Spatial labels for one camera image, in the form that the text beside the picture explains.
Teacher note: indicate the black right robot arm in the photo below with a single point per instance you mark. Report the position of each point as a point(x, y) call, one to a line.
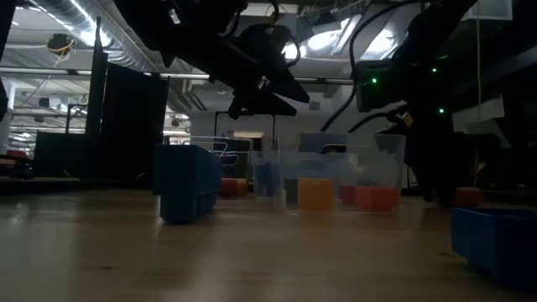
point(419, 42)

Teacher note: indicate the wide clear plastic bin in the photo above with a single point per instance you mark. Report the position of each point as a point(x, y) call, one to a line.
point(268, 157)

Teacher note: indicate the white ceiling duct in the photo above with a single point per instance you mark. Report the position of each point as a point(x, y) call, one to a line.
point(491, 10)

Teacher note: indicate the small red-orange block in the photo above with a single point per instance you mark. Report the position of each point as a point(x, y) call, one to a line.
point(377, 199)

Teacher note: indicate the small blue block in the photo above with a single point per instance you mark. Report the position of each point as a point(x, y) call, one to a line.
point(495, 243)

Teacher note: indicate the silver ventilation duct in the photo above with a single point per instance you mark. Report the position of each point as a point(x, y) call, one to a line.
point(75, 17)

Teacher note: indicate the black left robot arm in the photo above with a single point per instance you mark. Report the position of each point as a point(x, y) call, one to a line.
point(189, 33)

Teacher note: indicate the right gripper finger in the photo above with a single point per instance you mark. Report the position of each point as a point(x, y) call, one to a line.
point(428, 172)
point(449, 172)

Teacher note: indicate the orange cylinder block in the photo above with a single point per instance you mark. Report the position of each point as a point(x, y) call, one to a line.
point(470, 196)

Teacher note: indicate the black low cabinet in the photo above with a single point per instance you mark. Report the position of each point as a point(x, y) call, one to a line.
point(58, 155)

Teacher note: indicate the medium blue block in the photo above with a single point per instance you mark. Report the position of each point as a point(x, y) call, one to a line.
point(266, 180)

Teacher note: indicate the white column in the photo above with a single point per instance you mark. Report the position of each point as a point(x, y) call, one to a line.
point(6, 117)

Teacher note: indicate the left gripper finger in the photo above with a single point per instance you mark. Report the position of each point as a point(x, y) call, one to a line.
point(260, 105)
point(285, 84)

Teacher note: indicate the grey slanted box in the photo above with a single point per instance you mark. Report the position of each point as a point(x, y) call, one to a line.
point(486, 134)

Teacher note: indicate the small orange-yellow block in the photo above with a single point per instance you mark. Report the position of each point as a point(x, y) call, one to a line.
point(316, 195)

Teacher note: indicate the red cylinder block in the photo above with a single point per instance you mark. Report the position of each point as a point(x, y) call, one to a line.
point(228, 187)

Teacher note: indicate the small clear plastic bin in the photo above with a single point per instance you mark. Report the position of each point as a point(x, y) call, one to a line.
point(377, 159)

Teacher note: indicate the black partition panel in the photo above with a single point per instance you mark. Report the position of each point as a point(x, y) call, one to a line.
point(134, 126)

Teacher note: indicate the horizontal metal pipe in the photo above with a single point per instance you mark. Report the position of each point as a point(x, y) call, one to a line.
point(184, 76)

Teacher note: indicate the long blue block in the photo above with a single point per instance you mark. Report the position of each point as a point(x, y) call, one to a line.
point(184, 176)

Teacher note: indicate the small red block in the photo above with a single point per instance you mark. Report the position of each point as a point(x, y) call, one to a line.
point(348, 195)

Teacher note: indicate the black gantry frame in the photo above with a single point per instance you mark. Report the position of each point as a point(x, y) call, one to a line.
point(216, 126)

